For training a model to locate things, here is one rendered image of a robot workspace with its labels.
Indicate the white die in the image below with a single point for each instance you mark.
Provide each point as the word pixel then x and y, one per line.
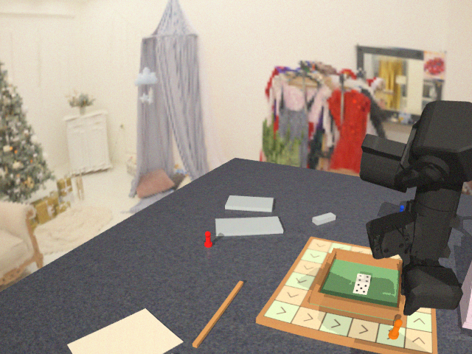
pixel 362 284

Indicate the red game pawn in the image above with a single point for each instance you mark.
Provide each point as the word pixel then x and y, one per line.
pixel 208 242

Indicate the wooden game board with arrow squares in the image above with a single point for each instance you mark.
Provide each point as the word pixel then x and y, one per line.
pixel 334 290

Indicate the orange pawn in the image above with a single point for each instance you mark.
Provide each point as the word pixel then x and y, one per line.
pixel 393 334

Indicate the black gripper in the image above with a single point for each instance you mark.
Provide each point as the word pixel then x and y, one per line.
pixel 426 283

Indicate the orange wooden stick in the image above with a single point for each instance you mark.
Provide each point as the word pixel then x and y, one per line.
pixel 218 314

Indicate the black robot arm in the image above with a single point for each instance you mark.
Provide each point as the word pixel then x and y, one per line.
pixel 437 159

